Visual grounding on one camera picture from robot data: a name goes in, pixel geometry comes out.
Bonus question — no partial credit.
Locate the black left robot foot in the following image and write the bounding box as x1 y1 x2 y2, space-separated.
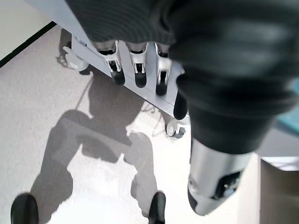
10 192 40 224

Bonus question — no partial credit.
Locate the black robot foot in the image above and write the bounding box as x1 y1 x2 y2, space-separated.
149 191 167 224
10 192 40 224

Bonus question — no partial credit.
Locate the white medical cart body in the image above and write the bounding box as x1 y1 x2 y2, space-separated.
23 0 190 119

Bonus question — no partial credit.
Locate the black right robot foot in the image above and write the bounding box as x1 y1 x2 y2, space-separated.
149 191 167 224

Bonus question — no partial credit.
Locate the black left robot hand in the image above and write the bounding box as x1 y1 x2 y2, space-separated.
64 0 299 217

